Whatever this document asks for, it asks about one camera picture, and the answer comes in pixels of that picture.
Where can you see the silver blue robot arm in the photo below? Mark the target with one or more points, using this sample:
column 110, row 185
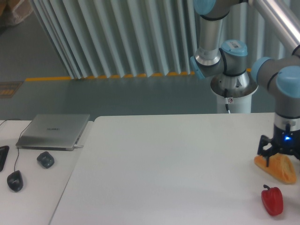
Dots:
column 227, row 63

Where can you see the red bell pepper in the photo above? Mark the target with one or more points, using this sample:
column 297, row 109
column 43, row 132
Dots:
column 272, row 200

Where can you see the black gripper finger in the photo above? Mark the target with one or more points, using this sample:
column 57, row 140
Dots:
column 267, row 148

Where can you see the black keyboard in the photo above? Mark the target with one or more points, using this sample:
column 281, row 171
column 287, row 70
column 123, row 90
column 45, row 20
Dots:
column 3, row 156

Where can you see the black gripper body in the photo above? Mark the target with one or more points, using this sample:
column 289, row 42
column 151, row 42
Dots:
column 285, row 142

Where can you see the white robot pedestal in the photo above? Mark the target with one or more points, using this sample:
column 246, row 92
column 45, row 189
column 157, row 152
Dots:
column 234, row 103

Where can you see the triangular bread pastry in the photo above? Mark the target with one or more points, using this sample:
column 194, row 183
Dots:
column 280, row 167

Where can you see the silver closed laptop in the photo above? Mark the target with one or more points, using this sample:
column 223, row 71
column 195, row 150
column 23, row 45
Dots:
column 53, row 132

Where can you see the white folding partition screen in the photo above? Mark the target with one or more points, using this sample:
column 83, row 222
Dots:
column 133, row 37

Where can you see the black computer mouse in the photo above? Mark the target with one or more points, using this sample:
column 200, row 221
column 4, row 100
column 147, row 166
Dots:
column 15, row 181

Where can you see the dark earbuds case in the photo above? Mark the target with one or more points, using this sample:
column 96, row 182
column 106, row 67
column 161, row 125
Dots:
column 46, row 160

